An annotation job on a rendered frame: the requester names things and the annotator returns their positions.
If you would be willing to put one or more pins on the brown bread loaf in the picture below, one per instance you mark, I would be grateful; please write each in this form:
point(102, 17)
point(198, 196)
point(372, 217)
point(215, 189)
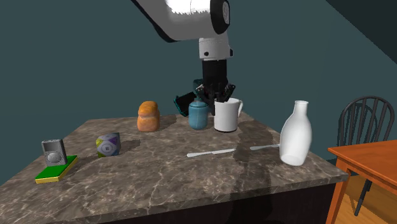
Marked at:
point(149, 118)

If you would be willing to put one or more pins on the grey music player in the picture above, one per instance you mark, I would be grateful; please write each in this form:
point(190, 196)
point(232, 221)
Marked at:
point(54, 153)

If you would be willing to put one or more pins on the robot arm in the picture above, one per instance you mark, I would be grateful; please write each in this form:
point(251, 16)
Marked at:
point(186, 21)

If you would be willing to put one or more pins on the black wooden chair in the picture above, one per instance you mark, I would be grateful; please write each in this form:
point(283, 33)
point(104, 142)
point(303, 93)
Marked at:
point(366, 121)

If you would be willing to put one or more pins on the orange wooden table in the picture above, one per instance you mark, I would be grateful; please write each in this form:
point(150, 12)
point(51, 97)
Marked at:
point(369, 158)

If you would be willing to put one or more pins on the teal cup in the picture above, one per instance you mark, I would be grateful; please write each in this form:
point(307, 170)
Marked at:
point(197, 85)

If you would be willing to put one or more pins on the white mug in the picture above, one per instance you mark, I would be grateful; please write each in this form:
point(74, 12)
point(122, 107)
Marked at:
point(226, 116)

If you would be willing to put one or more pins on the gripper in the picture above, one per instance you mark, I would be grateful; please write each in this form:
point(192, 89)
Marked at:
point(214, 72)

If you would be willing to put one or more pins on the silver butter knife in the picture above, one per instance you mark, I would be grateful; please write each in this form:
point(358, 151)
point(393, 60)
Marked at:
point(211, 152)

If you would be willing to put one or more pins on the silver cutlery piece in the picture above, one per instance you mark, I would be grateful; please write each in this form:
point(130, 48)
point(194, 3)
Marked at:
point(263, 147)

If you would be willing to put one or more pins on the white bottle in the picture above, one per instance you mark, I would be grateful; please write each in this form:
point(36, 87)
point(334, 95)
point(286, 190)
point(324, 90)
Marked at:
point(296, 136)

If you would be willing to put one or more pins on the blue ceramic jar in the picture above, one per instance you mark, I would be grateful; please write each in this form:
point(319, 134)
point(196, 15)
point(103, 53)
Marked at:
point(198, 117)

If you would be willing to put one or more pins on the multicoloured polyhedron toy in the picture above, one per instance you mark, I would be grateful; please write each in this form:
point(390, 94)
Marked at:
point(108, 145)

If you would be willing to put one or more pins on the green and yellow sponge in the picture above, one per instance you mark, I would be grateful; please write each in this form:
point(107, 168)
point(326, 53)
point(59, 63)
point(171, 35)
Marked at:
point(55, 174)

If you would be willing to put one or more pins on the phone in teal case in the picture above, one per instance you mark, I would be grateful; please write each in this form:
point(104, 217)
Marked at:
point(184, 104)

